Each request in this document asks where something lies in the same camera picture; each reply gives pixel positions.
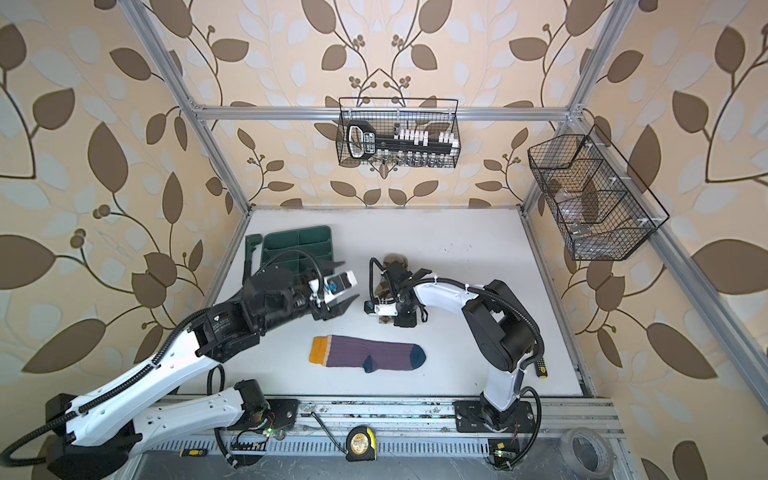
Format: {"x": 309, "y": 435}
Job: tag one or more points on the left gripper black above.
{"x": 340, "y": 307}

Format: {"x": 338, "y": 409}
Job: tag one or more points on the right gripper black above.
{"x": 405, "y": 321}

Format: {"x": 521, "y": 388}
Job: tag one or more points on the brown argyle sock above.
{"x": 375, "y": 268}

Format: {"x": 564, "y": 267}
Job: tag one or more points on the green divided organizer tray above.
{"x": 316, "y": 240}

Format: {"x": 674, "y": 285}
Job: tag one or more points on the purple striped sock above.
{"x": 336, "y": 351}

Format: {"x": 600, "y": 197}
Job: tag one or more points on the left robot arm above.
{"x": 93, "y": 435}

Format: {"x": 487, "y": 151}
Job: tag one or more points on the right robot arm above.
{"x": 507, "y": 336}

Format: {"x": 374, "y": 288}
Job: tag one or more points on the clear tape roll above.
{"x": 587, "y": 453}

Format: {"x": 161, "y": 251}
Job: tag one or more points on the yellow black tape measure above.
{"x": 361, "y": 444}

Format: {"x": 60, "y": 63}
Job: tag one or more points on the yellow black screwdriver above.
{"x": 193, "y": 452}

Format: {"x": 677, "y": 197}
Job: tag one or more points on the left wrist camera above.
{"x": 333, "y": 286}

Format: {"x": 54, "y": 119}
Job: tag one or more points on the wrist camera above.
{"x": 380, "y": 309}
{"x": 333, "y": 286}

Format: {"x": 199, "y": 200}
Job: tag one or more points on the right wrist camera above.
{"x": 380, "y": 309}

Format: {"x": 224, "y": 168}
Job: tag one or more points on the green handled tool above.
{"x": 251, "y": 243}

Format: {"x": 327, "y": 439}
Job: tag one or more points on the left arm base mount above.
{"x": 246, "y": 442}

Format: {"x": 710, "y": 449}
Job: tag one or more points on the aluminium frame rail front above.
{"x": 416, "y": 426}

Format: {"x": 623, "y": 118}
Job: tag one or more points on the wire basket back wall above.
{"x": 432, "y": 113}

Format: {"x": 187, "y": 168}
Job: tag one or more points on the wire basket wall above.
{"x": 598, "y": 202}
{"x": 432, "y": 113}

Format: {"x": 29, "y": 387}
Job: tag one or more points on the black socket set rail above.
{"x": 364, "y": 142}

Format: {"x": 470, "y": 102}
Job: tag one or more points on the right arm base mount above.
{"x": 518, "y": 425}

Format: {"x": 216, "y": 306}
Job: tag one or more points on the wire basket right wall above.
{"x": 598, "y": 202}

